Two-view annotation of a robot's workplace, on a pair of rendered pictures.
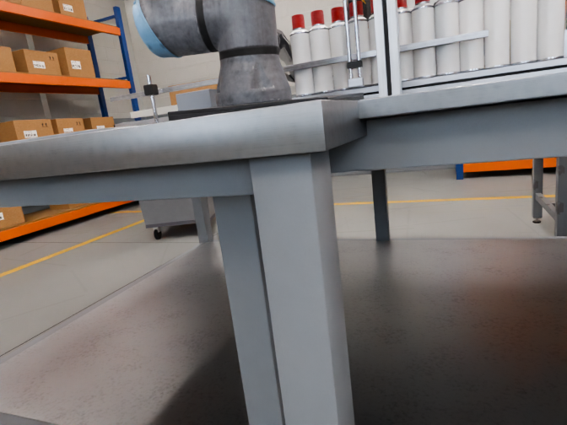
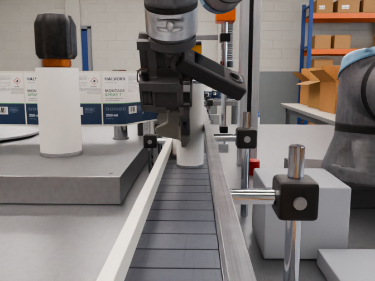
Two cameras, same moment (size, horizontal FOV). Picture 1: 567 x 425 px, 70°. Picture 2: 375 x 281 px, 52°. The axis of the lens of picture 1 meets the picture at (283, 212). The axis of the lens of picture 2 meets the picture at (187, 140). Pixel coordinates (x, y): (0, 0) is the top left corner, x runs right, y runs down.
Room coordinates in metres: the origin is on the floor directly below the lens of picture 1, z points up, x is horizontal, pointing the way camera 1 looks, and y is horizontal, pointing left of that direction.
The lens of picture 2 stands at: (1.39, 0.57, 1.04)
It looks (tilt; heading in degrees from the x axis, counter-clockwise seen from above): 9 degrees down; 249
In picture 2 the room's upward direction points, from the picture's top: straight up
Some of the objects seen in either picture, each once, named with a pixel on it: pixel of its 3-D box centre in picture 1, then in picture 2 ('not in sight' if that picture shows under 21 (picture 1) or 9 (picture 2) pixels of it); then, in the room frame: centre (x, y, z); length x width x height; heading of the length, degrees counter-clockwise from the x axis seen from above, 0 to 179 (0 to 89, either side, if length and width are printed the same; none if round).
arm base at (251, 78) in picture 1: (251, 77); (365, 150); (0.83, 0.03, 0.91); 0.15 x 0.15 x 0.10
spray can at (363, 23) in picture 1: (359, 45); not in sight; (1.08, -0.24, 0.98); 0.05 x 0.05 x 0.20
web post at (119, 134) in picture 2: not in sight; (119, 105); (1.19, -0.48, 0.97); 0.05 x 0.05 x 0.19
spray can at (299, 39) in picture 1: (301, 56); (190, 112); (1.13, -0.10, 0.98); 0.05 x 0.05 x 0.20
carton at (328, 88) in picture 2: not in sight; (344, 88); (-0.86, -1.88, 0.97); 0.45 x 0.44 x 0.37; 160
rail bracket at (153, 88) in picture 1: (158, 104); (264, 249); (1.23, 0.33, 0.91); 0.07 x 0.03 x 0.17; 158
